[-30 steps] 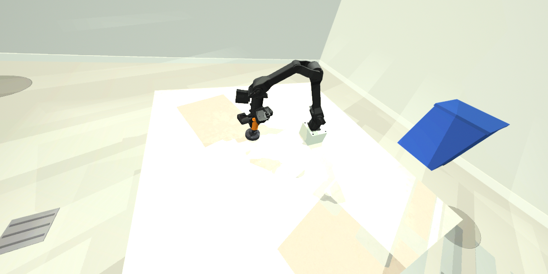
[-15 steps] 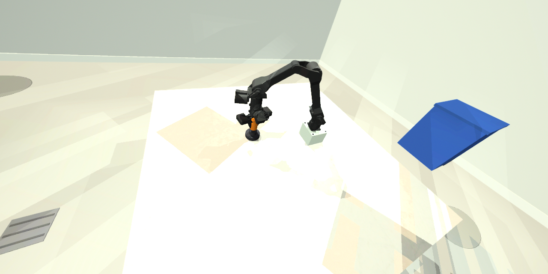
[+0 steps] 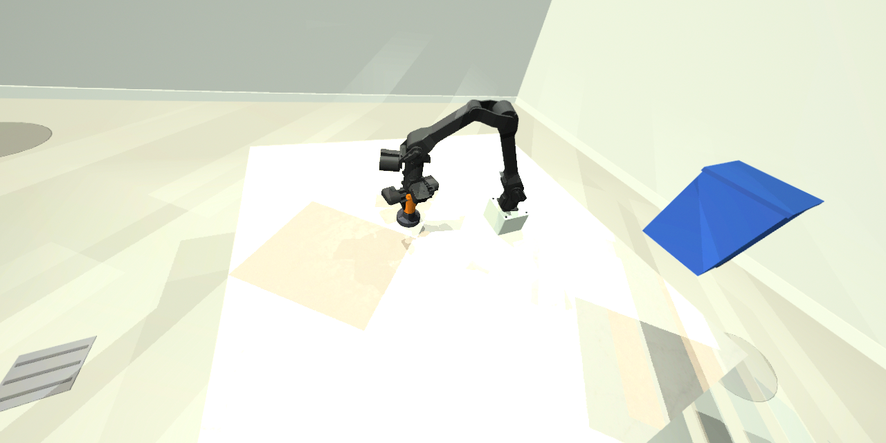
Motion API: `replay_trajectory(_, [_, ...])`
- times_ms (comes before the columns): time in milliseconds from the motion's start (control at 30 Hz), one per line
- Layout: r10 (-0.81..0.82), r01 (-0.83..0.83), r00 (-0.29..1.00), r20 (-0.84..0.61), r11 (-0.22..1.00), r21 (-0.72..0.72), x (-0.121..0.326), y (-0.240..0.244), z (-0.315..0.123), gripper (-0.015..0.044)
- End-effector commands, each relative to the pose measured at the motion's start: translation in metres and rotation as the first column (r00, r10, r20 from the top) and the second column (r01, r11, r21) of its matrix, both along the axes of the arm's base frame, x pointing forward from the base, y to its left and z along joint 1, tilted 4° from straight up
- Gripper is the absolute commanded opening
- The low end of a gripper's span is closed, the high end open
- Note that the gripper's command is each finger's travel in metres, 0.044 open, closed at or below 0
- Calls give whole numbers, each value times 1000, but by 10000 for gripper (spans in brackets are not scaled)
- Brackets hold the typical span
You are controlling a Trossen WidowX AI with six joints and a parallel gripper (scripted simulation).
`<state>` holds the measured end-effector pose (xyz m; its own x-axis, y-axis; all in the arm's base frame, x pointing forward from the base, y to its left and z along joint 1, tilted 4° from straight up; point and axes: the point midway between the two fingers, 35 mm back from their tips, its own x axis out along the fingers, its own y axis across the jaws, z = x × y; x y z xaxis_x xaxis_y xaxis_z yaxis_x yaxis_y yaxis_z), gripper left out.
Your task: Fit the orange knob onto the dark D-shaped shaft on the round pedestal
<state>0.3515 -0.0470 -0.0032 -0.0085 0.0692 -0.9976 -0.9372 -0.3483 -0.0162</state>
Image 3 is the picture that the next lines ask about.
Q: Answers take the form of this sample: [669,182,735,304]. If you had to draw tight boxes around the orange knob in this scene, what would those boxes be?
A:
[404,194,416,214]

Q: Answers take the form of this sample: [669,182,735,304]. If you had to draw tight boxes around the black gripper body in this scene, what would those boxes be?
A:
[381,170,439,205]

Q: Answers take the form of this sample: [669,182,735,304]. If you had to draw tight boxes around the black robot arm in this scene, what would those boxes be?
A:
[379,100,527,212]

